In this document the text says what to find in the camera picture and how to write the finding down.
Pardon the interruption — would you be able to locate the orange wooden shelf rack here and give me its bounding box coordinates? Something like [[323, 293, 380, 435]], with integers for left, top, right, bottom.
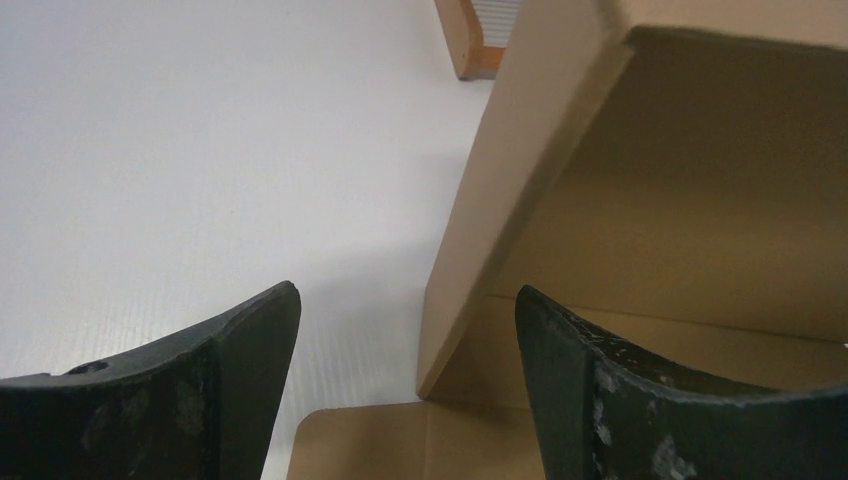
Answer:
[[434, 0, 522, 81]]

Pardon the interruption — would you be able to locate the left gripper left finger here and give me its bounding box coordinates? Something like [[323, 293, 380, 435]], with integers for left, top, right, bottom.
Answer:
[[1, 281, 301, 479]]

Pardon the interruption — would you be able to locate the brown cardboard box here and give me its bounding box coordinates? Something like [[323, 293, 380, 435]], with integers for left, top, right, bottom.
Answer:
[[288, 1, 847, 479]]

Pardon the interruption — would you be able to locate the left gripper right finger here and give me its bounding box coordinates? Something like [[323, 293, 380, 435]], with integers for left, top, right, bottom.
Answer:
[[515, 285, 847, 479]]

